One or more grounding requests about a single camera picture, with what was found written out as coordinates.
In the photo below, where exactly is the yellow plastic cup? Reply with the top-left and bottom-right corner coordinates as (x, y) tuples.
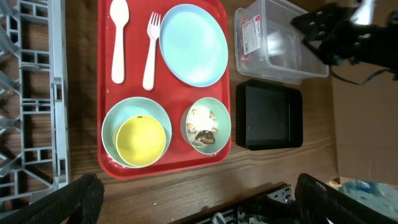
(114, 115), (167, 167)

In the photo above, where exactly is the pink plastic fork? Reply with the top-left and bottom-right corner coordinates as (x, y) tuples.
(142, 12), (161, 91)

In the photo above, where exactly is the blue patterned cloth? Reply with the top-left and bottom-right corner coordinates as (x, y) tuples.
(327, 177), (397, 220)

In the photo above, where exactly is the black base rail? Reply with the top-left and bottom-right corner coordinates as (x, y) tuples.
(176, 184), (300, 224)

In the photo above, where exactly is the small light blue saucer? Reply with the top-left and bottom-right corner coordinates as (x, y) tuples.
(101, 96), (172, 168)

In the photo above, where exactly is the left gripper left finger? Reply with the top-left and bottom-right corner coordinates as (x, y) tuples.
(1, 174), (104, 224)

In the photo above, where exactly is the grey dishwasher rack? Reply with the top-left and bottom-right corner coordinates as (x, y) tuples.
(1, 0), (71, 217)

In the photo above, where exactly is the clear plastic bin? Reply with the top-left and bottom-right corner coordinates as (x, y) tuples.
(234, 0), (329, 85)

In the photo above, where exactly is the large light blue plate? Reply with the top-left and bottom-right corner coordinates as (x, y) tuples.
(159, 4), (228, 87)

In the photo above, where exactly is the leftover rice food waste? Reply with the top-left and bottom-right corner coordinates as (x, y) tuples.
(187, 105), (218, 147)

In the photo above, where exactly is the red plastic tray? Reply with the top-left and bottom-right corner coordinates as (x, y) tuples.
(97, 0), (232, 179)

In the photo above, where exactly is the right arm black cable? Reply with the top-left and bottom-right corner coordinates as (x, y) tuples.
(329, 67), (391, 86)

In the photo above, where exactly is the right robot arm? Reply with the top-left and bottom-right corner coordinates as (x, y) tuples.
(290, 1), (397, 85)

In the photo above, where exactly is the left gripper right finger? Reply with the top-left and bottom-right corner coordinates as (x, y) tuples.
(295, 173), (397, 224)

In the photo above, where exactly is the black waste tray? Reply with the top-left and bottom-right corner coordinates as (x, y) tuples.
(236, 79), (303, 151)

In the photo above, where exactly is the green bowl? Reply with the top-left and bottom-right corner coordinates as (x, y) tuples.
(180, 97), (231, 155)

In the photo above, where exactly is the white plastic spoon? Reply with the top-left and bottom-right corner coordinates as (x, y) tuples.
(109, 0), (129, 84)

